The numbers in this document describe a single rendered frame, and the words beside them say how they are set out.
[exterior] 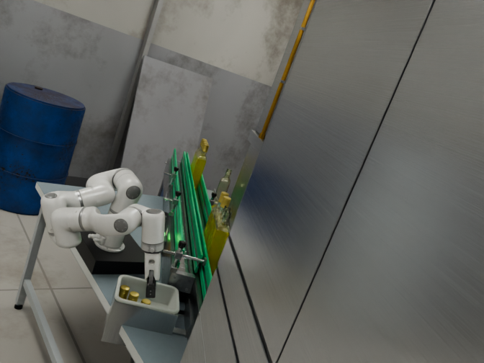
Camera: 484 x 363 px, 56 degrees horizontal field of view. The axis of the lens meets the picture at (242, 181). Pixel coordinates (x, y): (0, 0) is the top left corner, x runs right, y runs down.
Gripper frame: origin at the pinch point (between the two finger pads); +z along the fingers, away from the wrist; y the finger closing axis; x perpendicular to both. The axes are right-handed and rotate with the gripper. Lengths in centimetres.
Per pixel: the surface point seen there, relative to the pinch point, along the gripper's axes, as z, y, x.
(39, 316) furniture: 54, 67, 56
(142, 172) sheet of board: 45, 309, 20
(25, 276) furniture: 48, 97, 71
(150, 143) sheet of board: 16, 316, 13
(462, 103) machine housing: -80, -116, -23
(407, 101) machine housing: -79, -109, -23
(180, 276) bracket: 1.5, 12.0, -10.4
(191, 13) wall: -113, 347, -22
